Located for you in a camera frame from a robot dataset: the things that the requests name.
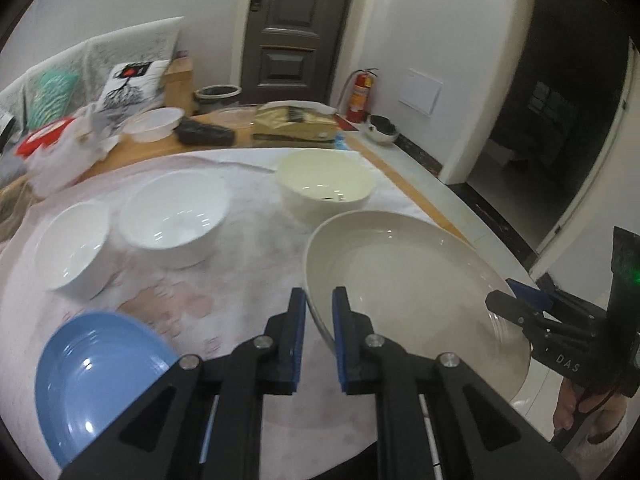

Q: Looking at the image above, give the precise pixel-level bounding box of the person's right hand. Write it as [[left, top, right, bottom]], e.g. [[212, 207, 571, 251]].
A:
[[552, 378, 584, 432]]

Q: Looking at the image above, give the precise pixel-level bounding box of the sofa with lace cover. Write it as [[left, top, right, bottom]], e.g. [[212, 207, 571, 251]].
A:
[[1, 16, 183, 134]]

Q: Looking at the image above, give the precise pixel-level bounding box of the large beige plate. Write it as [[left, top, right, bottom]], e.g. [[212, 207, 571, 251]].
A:
[[304, 210, 530, 401]]

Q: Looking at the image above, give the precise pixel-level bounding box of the steel bowl on floor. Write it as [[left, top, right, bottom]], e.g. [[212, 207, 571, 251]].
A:
[[364, 115, 399, 145]]

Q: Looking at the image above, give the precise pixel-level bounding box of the cream bowl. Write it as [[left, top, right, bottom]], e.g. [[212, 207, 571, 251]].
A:
[[274, 150, 376, 226]]

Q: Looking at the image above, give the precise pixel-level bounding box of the white plastic container bowl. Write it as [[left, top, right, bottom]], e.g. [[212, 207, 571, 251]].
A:
[[122, 107, 184, 143]]

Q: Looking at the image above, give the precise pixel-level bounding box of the gold paper bag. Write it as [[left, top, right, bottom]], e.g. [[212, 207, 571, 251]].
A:
[[252, 100, 338, 145]]

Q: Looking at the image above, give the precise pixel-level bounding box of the black folded bag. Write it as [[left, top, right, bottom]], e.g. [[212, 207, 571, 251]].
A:
[[174, 118, 235, 148]]

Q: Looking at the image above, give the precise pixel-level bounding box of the pink dotted cloth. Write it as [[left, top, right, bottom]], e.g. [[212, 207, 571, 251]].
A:
[[0, 146, 533, 480]]

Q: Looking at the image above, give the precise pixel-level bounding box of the dark entrance door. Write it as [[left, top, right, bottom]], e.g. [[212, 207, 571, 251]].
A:
[[240, 0, 350, 104]]

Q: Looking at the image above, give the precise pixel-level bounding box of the wooden sofa armrest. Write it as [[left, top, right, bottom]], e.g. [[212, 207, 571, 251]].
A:
[[163, 56, 194, 117]]

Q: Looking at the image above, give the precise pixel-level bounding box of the white plastic bag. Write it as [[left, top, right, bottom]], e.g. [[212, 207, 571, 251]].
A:
[[26, 103, 122, 198]]

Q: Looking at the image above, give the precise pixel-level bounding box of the teal pillow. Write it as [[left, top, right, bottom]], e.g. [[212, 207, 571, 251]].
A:
[[27, 70, 79, 132]]

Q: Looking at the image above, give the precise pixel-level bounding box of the clear plastic lid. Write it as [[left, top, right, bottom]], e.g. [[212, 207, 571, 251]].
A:
[[209, 106, 257, 129]]

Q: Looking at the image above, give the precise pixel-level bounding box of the blue plate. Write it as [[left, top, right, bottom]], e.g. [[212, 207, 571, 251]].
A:
[[34, 312, 178, 468]]

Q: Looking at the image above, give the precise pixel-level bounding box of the grey trash bin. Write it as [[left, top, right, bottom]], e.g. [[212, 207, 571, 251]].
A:
[[194, 84, 242, 115]]

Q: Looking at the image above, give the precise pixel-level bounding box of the red lid container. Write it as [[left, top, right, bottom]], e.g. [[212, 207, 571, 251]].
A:
[[15, 116, 75, 158]]

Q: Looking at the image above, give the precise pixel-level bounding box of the red fire extinguisher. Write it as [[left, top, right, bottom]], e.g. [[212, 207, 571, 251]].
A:
[[337, 67, 378, 124]]

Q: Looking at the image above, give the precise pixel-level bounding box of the white wall panel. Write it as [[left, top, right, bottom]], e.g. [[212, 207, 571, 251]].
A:
[[398, 70, 442, 117]]

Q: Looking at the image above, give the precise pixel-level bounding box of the tree print pillow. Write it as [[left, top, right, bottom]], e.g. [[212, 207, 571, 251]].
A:
[[96, 60, 170, 110]]

